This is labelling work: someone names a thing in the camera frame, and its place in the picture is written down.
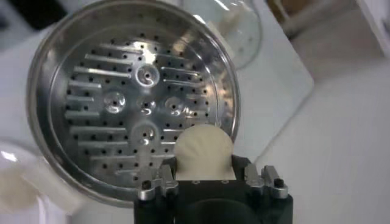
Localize glass lid with cream handle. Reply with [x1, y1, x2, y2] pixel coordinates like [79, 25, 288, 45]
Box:
[179, 0, 263, 71]

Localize white steamed baozi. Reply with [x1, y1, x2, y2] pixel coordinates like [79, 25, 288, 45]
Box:
[175, 124, 237, 181]

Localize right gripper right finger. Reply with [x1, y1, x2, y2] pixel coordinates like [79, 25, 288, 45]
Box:
[232, 154, 289, 200]

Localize steel steamer basket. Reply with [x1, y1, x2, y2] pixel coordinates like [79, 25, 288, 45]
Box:
[26, 0, 241, 209]

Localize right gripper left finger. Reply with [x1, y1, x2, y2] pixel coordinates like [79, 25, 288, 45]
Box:
[136, 156, 180, 201]

